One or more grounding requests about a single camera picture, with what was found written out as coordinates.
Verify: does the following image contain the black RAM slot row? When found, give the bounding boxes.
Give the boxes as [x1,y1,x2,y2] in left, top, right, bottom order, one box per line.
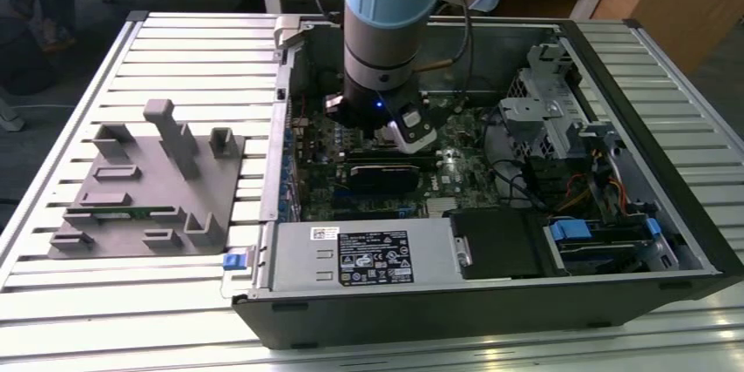
[347,150,438,162]

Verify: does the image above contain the black graphics card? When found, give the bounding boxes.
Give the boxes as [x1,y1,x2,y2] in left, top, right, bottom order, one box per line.
[347,163,422,193]

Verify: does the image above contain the green motherboard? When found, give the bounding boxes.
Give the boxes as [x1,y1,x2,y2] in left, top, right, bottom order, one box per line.
[287,95,503,221]

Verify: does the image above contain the black expansion slot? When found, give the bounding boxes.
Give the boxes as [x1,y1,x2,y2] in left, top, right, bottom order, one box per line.
[331,207,430,221]

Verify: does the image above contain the grey round fan shroud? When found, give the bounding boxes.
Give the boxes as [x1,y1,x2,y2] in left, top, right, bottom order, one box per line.
[481,121,529,168]

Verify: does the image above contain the silver chipset heatsink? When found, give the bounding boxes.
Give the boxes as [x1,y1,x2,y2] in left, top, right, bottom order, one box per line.
[427,196,462,217]

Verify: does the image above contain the silver perforated drive cage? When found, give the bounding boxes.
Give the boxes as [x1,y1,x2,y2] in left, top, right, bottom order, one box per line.
[497,40,590,159]

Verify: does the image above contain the silver power supply unit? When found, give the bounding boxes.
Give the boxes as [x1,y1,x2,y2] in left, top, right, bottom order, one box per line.
[250,218,470,294]

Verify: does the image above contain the black plastic drive cover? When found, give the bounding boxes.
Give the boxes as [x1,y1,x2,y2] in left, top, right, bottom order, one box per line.
[449,208,569,281]

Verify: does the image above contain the blue case release latch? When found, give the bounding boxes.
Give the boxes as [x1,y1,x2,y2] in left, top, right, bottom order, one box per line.
[223,248,250,269]

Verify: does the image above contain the grey parts rack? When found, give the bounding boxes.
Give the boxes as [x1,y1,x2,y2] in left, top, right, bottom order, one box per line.
[47,98,247,259]

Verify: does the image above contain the blue disk carrier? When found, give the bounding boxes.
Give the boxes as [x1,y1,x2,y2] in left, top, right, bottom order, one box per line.
[550,218,594,243]

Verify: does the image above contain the black open PC case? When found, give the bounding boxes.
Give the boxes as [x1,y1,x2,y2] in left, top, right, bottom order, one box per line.
[231,13,744,350]

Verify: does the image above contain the wooden cabinet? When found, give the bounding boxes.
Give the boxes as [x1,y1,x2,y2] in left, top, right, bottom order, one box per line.
[593,0,744,75]

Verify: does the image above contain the metal disk bay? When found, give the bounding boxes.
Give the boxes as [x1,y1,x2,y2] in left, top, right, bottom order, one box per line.
[541,204,682,277]

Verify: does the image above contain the grey stand foot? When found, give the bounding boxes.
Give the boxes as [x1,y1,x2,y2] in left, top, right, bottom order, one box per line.
[0,95,26,132]

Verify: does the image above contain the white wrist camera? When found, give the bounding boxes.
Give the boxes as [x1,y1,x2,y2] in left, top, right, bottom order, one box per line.
[387,106,439,156]

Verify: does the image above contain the coloured power wires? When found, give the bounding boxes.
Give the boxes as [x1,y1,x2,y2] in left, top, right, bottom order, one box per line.
[551,149,635,219]

